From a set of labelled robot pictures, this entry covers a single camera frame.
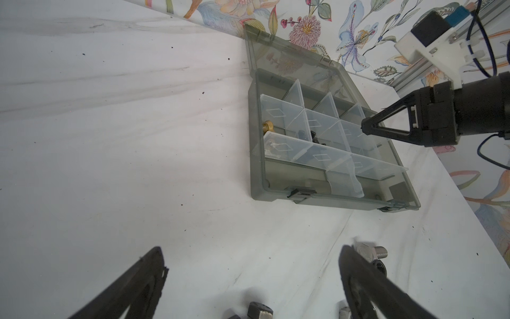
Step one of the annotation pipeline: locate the brass wing nut in box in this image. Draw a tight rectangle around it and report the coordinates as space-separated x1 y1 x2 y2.
262 120 274 134

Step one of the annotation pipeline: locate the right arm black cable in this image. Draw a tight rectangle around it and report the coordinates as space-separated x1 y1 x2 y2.
465 0 510 170

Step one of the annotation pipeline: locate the black bolts cluster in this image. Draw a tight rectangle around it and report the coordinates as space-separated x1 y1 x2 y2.
246 302 274 319

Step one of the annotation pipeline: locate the black wing nut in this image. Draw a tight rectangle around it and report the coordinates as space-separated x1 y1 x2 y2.
310 131 325 146

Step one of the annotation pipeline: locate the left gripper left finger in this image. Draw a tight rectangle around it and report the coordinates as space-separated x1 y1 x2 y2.
71 247 169 318

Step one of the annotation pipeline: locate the silver cap nut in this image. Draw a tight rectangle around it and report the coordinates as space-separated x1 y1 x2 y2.
338 307 353 319

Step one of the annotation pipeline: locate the silver hex bolt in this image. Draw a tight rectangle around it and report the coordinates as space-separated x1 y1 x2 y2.
354 243 388 263

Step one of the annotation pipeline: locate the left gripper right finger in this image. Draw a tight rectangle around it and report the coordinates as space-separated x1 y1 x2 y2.
338 245 435 318

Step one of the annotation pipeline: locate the grey plastic organizer box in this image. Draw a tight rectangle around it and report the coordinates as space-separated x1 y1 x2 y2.
244 23 420 212

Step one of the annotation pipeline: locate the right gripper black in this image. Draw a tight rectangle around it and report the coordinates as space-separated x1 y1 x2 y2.
361 72 509 147

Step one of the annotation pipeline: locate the right aluminium corner post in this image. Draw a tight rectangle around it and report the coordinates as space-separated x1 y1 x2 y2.
390 1 509 96

